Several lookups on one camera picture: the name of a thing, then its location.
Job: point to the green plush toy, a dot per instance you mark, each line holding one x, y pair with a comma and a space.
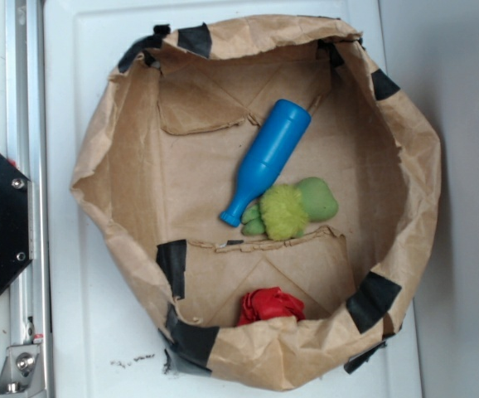
285, 210

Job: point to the brown paper bag bin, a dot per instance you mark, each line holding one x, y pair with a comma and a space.
158, 165

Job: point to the red crumpled ball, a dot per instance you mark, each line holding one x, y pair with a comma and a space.
265, 304

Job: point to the metal corner bracket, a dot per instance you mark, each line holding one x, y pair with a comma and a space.
21, 372

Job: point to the aluminium frame rail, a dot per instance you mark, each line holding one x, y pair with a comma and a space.
30, 300

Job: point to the blue plastic bottle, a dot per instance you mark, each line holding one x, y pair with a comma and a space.
269, 152

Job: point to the white tray base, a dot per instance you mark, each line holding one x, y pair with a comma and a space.
105, 345

